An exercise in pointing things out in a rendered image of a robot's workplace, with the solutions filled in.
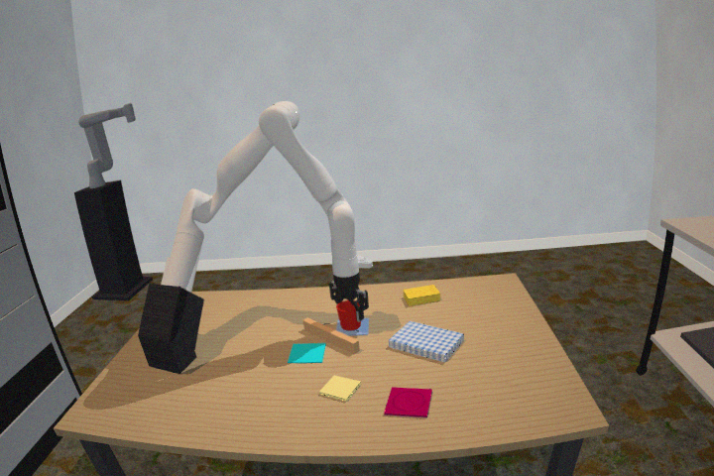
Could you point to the dark red square coaster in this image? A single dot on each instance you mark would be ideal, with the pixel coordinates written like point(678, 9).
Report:
point(408, 402)

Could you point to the yellow sponge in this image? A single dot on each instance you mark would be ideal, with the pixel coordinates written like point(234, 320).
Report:
point(421, 295)

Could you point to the pale yellow sticky-note pad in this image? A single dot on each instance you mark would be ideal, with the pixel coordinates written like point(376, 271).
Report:
point(340, 388)

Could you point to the red cup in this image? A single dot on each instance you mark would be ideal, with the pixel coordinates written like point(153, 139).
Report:
point(347, 315)

